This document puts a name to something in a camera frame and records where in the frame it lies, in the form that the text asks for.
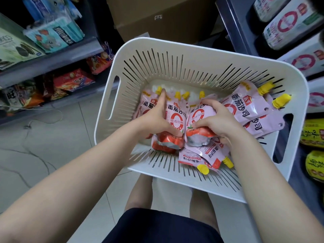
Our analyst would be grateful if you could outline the person's left hand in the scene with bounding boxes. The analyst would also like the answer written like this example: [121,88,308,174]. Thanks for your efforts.
[138,88,183,139]

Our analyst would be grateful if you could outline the person's right hand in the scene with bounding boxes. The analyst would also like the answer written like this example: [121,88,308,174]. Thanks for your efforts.
[191,98,250,150]

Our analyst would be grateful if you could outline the pile of pink sauce pouches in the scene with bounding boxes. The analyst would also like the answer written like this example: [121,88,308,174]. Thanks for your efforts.
[133,81,292,176]

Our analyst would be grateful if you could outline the white plastic basket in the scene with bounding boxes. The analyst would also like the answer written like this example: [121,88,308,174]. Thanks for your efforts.
[94,37,310,204]

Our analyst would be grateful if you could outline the dark blue shelf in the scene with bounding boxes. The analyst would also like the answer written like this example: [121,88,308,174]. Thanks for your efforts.
[215,0,324,218]

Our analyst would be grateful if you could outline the person's left forearm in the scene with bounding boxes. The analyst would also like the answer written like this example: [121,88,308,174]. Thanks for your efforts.
[0,121,152,243]

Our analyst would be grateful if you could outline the person's right forearm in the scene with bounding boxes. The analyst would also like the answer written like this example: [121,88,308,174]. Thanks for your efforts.
[227,134,324,243]

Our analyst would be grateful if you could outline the person's left leg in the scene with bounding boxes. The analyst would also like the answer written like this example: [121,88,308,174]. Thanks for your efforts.
[124,173,154,213]

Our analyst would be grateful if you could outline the person's leg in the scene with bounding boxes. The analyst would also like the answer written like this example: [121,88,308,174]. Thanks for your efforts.
[124,173,154,213]
[190,188,221,233]

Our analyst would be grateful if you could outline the person's right leg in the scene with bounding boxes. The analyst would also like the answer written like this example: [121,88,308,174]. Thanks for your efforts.
[190,188,221,233]

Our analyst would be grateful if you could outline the person's dark shorts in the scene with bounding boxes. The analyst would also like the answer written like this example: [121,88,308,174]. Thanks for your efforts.
[102,208,224,243]

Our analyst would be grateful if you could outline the row of dark sauce bottles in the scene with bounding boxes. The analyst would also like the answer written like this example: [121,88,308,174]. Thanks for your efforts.
[253,0,324,184]

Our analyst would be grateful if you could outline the orange hanging snack packet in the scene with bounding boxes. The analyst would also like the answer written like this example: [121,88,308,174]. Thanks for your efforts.
[86,43,114,75]

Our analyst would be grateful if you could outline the red orange snack packet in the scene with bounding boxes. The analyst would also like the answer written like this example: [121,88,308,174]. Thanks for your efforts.
[53,68,96,92]

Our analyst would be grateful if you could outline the cardboard box with white label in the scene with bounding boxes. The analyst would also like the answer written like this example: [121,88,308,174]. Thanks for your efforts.
[105,0,218,45]

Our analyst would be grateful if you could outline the grey snack rack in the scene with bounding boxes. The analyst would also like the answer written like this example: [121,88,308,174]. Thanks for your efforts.
[0,0,122,127]

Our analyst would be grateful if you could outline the teal snack box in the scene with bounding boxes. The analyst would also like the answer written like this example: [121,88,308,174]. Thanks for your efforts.
[23,16,85,53]

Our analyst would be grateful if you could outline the pile of mixed snack packets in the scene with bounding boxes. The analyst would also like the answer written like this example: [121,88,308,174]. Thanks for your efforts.
[0,79,69,110]

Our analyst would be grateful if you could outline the green snack box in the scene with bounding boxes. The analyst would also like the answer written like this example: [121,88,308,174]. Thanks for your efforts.
[0,27,46,71]

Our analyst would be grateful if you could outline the blue snack packet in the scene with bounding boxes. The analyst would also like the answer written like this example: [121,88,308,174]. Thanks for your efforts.
[22,0,83,21]

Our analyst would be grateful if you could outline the white floor cable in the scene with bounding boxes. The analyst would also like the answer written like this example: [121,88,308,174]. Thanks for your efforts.
[0,103,64,130]

